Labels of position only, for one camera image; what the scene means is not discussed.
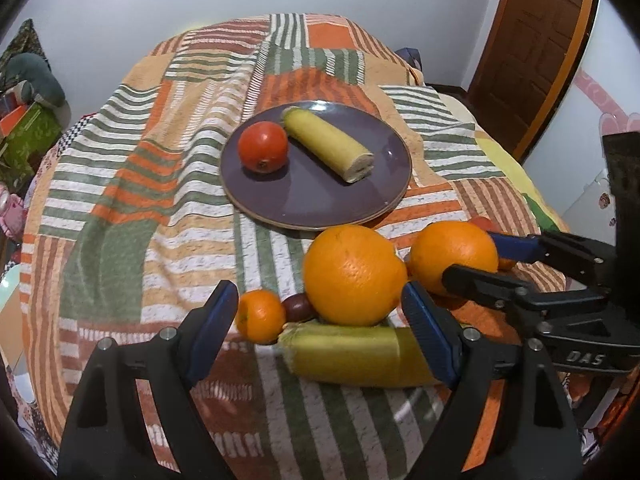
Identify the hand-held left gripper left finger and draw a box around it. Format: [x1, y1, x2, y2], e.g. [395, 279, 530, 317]
[57, 280, 240, 480]

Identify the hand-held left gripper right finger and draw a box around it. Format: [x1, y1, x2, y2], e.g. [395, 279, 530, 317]
[401, 281, 584, 480]

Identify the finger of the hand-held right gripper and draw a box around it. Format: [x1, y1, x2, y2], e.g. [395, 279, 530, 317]
[441, 263, 640, 374]
[487, 229, 619, 287]

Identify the medium orange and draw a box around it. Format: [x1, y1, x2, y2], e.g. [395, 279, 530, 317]
[410, 221, 500, 297]

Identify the large orange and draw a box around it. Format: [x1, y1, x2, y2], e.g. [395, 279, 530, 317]
[303, 225, 408, 326]

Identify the purple round plate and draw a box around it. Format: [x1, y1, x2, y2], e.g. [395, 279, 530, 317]
[220, 101, 413, 231]

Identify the white cabinet with stickers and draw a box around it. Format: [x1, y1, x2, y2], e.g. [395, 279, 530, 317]
[562, 165, 621, 246]

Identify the small red-orange fruit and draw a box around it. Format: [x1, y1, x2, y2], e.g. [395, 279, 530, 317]
[470, 216, 518, 272]

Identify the small mandarin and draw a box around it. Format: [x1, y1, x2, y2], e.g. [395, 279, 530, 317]
[236, 290, 287, 345]

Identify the cut yellow banana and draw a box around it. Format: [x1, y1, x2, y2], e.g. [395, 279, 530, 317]
[282, 106, 376, 184]
[277, 322, 442, 389]

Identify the dark red jujube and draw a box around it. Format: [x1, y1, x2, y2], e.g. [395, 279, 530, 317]
[282, 294, 317, 323]

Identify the yellow bedsheet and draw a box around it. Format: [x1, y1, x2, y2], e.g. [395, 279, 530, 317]
[440, 91, 568, 233]

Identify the striped patchwork blanket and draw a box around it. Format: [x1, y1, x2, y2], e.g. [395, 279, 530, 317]
[20, 12, 601, 480]

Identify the brown wooden door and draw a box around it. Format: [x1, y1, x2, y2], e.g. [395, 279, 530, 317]
[467, 0, 601, 161]

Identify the red tomato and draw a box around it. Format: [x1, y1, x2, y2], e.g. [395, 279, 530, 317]
[237, 121, 289, 174]

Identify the blue bag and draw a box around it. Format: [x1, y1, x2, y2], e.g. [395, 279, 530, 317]
[395, 47, 427, 86]

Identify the pink toy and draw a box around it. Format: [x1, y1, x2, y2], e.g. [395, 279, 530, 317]
[0, 182, 27, 241]

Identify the green box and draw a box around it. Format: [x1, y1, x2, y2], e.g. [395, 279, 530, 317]
[0, 102, 63, 181]

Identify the grey plush toy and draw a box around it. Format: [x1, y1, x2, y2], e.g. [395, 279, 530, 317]
[5, 52, 67, 108]

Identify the dark patterned cloth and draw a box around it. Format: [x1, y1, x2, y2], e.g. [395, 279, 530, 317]
[0, 19, 51, 92]

